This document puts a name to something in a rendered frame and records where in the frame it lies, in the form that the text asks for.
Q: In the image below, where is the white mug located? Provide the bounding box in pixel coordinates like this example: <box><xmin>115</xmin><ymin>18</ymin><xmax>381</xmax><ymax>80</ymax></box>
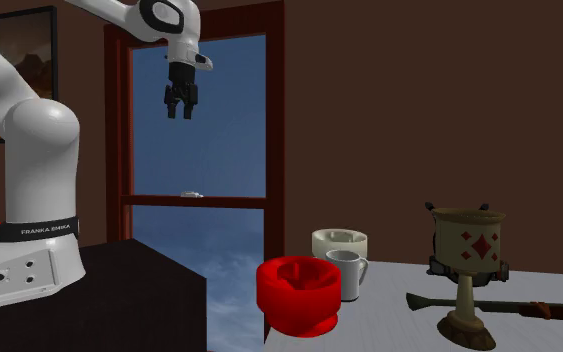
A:
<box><xmin>325</xmin><ymin>249</ymin><xmax>370</xmax><ymax>303</ymax></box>

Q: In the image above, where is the tan goblet with red diamonds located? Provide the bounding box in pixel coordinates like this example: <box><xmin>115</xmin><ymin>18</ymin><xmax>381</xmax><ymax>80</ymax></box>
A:
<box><xmin>430</xmin><ymin>207</ymin><xmax>507</xmax><ymax>352</ymax></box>

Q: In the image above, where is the dark framed wall picture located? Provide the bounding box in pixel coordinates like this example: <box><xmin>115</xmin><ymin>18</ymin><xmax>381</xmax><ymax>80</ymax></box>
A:
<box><xmin>0</xmin><ymin>5</ymin><xmax>59</xmax><ymax>145</ymax></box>

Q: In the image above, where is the black angular object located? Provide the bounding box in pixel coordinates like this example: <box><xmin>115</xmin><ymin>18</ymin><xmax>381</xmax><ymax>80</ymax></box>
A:
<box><xmin>424</xmin><ymin>201</ymin><xmax>511</xmax><ymax>287</ymax></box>

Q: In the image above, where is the dark robot stand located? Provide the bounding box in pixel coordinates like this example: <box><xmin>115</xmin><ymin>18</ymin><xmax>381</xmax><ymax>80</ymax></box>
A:
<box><xmin>0</xmin><ymin>238</ymin><xmax>209</xmax><ymax>352</ymax></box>

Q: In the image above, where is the red bowl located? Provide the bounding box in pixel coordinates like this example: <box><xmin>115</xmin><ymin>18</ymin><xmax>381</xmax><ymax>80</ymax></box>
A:
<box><xmin>255</xmin><ymin>255</ymin><xmax>344</xmax><ymax>339</ymax></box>

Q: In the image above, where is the red framed window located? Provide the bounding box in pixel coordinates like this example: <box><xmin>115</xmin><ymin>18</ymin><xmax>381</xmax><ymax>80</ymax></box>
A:
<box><xmin>103</xmin><ymin>0</ymin><xmax>286</xmax><ymax>352</ymax></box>

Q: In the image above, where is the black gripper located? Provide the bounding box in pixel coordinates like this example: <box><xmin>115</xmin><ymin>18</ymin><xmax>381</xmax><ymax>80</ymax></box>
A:
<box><xmin>163</xmin><ymin>61</ymin><xmax>200</xmax><ymax>121</ymax></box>

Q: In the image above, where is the cream bowl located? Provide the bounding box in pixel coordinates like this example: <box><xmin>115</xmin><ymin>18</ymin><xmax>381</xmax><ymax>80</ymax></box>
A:
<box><xmin>311</xmin><ymin>227</ymin><xmax>369</xmax><ymax>260</ymax></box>

